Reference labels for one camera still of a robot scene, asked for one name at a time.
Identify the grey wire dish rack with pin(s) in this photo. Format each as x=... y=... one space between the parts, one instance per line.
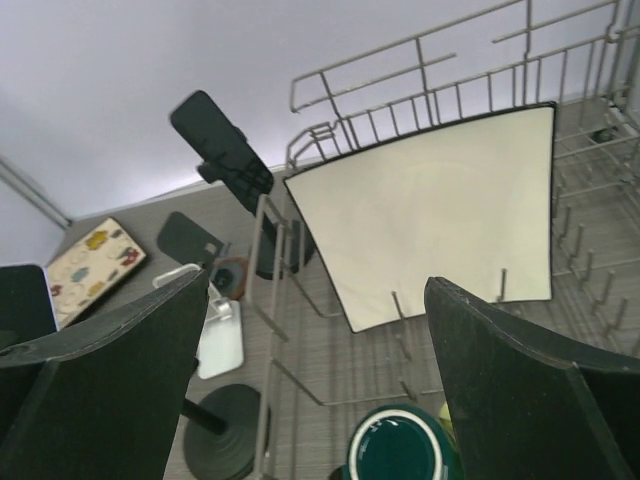
x=319 y=377

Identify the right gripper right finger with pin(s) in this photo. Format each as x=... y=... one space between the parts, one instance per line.
x=529 y=403

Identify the dark green mug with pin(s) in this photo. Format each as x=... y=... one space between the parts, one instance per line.
x=400 y=441

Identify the white square plate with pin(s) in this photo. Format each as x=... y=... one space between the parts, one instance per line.
x=469 y=201

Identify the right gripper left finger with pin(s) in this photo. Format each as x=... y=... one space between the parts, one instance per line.
x=102 y=399

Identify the wooden-base grey phone stand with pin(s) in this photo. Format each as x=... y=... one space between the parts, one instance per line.
x=186 y=242

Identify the black round-base stand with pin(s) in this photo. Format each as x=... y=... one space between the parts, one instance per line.
x=222 y=432

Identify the floral square trivet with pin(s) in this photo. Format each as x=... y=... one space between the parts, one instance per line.
x=90 y=268

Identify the yellow-green mug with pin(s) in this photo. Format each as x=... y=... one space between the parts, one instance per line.
x=447 y=425

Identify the purple-cased phone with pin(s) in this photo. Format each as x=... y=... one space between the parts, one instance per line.
x=27 y=311

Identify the white folding phone stand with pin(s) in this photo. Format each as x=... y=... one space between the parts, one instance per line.
x=220 y=348

